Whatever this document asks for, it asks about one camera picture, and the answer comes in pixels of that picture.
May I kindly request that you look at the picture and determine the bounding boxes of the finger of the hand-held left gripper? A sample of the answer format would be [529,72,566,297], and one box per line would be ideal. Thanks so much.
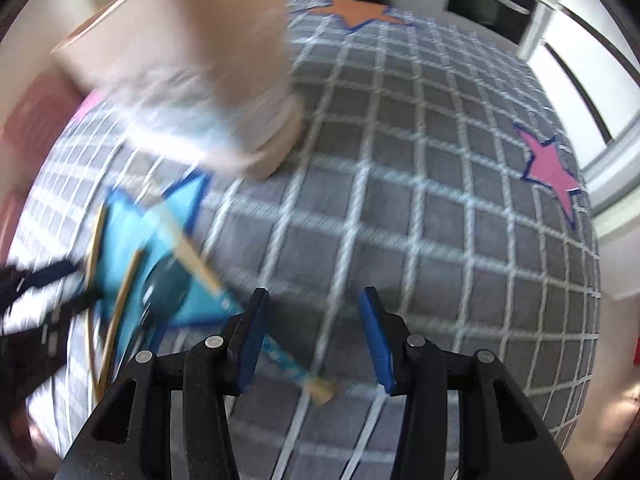
[0,259,87,311]

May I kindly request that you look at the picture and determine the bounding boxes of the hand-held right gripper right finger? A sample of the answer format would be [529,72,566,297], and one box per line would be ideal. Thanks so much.
[357,286,572,480]

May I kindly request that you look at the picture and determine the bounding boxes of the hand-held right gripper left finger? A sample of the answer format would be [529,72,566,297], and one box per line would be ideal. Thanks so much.
[60,287,272,480]

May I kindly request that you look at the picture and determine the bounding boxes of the chopstick with blue dotted end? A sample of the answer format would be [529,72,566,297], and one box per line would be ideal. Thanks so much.
[160,207,337,406]

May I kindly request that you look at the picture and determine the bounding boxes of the beige plastic utensil holder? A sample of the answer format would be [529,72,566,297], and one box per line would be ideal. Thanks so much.
[50,0,306,181]

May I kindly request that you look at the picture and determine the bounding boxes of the plain wooden chopstick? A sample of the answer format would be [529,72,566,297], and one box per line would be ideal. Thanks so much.
[84,204,110,397]
[102,250,147,372]

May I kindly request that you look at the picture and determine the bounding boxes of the dark teal spoon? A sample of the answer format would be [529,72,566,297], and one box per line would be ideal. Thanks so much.
[132,255,195,322]

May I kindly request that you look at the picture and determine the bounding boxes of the grey checked tablecloth with stars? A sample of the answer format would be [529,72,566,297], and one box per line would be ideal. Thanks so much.
[10,0,602,480]

